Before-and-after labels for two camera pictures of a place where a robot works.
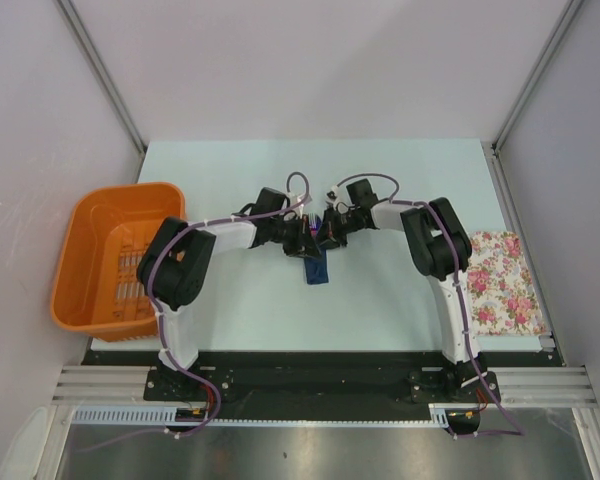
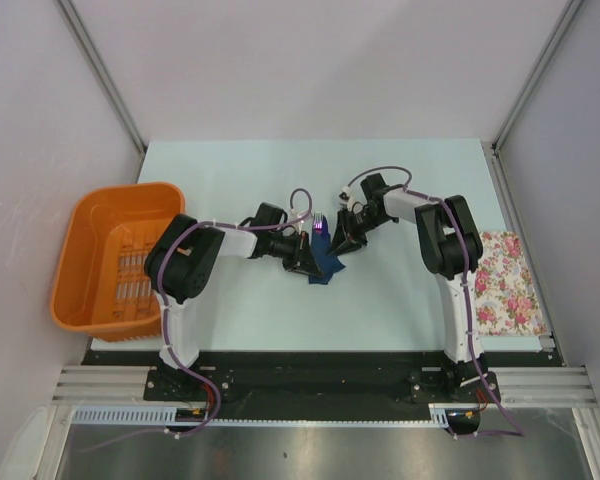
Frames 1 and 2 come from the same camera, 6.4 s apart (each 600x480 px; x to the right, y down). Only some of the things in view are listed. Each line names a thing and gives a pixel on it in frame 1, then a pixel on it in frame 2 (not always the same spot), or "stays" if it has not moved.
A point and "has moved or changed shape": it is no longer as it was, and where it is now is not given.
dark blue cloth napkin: [317, 269] has moved or changed shape
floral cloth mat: [502, 293] stays
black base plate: [256, 387] stays
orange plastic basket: [96, 288] stays
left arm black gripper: [304, 245] to [301, 258]
